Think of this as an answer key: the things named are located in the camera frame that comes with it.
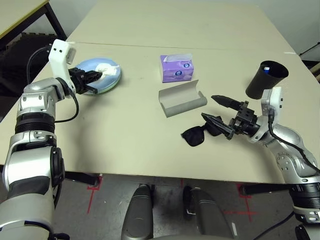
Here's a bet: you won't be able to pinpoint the black sunglasses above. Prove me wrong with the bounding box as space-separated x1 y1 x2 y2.
181 116 226 148

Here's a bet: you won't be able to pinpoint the grey left robot leg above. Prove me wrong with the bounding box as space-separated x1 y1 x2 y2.
121 184 155 240

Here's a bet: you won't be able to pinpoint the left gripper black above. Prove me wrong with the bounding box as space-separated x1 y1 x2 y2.
68 67 105 96

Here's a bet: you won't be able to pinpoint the green plastic plate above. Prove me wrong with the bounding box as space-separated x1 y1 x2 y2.
96 67 123 96

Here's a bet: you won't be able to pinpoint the grey right robot leg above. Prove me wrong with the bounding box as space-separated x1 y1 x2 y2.
183 186 236 240

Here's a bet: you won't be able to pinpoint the grey robot leg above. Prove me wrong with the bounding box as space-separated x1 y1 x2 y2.
121 184 155 240
183 186 236 240

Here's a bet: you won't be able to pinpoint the purple tissue box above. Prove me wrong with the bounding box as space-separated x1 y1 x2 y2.
159 52 195 84

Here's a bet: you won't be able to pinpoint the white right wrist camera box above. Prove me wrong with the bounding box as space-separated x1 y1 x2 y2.
249 86 283 145

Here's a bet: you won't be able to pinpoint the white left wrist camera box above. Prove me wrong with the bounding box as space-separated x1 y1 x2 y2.
48 39 77 95

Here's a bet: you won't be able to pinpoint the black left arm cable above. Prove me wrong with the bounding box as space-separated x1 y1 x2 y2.
26 46 80 124

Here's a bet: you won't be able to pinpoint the blue plastic plate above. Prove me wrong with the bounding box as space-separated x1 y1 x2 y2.
74 57 123 95

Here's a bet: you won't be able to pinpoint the wooden furniture frame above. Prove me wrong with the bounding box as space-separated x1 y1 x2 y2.
309 62 320 83

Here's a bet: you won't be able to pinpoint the black framed yellow edged table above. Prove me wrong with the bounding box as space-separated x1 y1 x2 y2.
0 0 68 41

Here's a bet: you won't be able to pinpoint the black foam floor mat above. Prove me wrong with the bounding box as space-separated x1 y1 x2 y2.
0 31 58 121

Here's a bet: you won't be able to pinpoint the grey glasses case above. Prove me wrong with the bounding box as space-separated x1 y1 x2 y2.
158 79 208 118

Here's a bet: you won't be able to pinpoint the black tripod stand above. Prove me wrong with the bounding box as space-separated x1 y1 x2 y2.
298 41 320 56

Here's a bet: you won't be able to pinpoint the black plastic cup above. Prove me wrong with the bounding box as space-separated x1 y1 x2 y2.
245 60 290 100

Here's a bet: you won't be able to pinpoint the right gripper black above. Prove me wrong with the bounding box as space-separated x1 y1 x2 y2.
201 94 261 141

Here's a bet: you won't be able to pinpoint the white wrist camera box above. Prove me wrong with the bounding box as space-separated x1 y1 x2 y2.
249 86 283 145
48 39 77 95

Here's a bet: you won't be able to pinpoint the white tissue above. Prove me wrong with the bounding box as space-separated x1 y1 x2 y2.
94 63 122 77

